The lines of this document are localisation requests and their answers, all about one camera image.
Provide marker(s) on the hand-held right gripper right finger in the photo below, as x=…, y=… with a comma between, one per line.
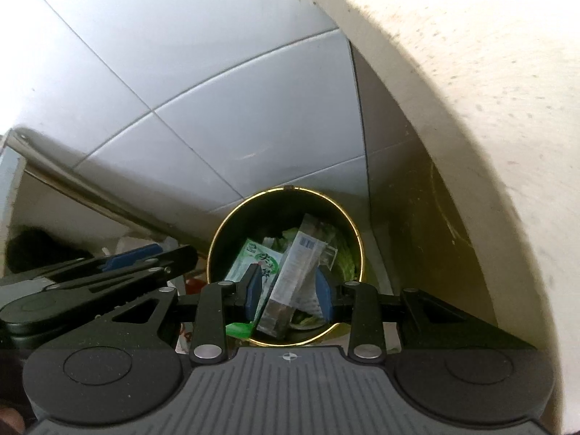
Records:
x=324, y=292

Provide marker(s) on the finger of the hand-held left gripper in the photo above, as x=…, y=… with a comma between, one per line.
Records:
x=131, y=257
x=181, y=263

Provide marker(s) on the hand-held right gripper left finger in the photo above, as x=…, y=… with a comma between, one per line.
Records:
x=253, y=292

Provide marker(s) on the green snack packet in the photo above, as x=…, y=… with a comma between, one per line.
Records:
x=253, y=256

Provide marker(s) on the black bin gold rim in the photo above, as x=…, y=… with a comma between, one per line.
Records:
x=235, y=233

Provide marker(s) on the bright green plastic piece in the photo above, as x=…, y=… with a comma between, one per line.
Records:
x=238, y=330

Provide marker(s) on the grey cabinet door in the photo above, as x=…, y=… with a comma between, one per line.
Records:
x=9, y=176

